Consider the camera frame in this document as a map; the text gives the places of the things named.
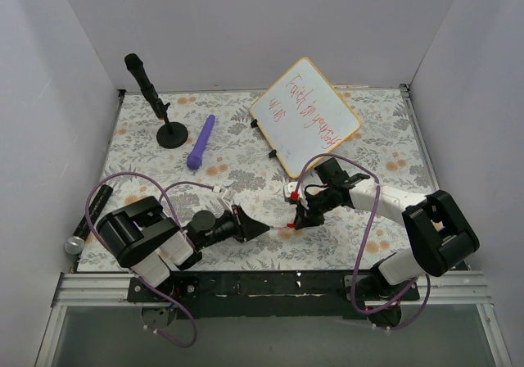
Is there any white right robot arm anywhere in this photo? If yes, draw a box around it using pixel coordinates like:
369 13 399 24
283 158 480 300

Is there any wire whiteboard stand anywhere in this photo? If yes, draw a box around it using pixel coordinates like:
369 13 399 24
250 119 277 159

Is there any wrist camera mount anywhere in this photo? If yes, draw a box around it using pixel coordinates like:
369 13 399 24
282 182 308 208
212 186 236 212

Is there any aluminium frame rail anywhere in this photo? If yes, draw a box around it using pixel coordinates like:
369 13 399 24
32 83 513 367

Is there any yellow framed whiteboard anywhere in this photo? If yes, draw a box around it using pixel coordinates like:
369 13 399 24
250 57 362 179

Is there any floral table mat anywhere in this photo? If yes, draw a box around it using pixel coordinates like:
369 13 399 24
103 88 435 270

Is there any black flashlight silver head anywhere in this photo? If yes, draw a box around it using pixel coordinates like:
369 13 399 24
65 183 113 255

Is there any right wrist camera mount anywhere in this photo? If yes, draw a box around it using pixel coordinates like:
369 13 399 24
282 182 308 208

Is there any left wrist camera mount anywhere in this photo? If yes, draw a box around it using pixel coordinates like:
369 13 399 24
212 186 236 212

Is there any black microphone on stand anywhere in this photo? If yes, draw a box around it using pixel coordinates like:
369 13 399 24
124 53 188 149

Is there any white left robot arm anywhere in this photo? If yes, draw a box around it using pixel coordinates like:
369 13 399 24
97 196 270 301

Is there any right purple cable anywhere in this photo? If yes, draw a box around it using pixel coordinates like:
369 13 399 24
292 153 431 331

